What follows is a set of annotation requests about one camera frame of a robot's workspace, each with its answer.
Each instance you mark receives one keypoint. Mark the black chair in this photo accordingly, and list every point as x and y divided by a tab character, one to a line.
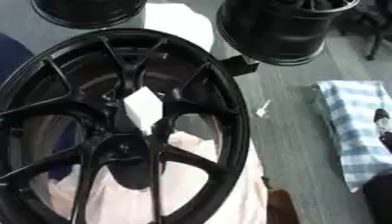
376	40

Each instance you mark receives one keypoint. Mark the black deep-barrel wheel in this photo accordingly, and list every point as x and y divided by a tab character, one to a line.
270	32

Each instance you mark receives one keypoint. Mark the blue fabric object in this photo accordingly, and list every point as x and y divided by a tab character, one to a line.
13	57

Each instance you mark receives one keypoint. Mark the small white pin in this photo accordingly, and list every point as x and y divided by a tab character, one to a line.
263	109

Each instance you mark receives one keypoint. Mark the black wheel support bracket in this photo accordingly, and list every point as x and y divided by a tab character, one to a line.
240	65

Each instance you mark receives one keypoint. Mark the white draped sheet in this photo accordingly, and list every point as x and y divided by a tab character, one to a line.
178	23

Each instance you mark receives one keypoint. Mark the large black spoked wheel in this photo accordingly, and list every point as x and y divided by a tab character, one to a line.
230	122

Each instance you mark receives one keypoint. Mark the black wheel rim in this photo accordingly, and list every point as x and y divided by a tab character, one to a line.
86	14

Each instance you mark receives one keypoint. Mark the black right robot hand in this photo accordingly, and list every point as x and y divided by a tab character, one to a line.
382	114

